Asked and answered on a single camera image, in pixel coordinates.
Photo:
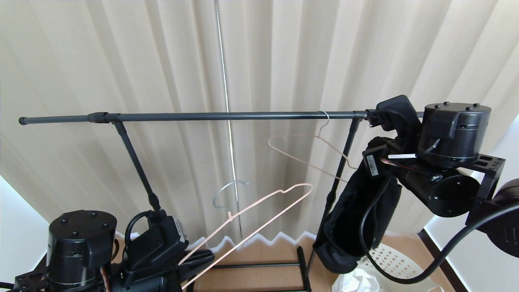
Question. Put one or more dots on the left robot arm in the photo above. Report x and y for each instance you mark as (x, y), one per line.
(81, 243)

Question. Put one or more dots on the black clothes rack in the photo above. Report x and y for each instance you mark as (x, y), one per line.
(202, 117)

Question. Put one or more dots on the white garment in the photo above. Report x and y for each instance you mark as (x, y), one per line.
(359, 282)

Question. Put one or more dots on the white laundry basket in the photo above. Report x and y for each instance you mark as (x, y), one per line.
(393, 259)

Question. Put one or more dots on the beige curtain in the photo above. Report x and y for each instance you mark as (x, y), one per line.
(121, 61)

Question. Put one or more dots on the black garment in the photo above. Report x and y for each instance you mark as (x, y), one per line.
(352, 227)

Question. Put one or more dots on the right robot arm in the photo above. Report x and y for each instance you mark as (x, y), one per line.
(454, 134)

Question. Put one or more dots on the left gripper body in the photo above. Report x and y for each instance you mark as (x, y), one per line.
(162, 280)

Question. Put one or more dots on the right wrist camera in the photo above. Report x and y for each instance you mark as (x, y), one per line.
(395, 111)

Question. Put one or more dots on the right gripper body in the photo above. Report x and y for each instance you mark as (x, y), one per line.
(375, 162)

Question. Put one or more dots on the pink clothes hanger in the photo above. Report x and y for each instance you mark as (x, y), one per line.
(320, 136)
(230, 216)

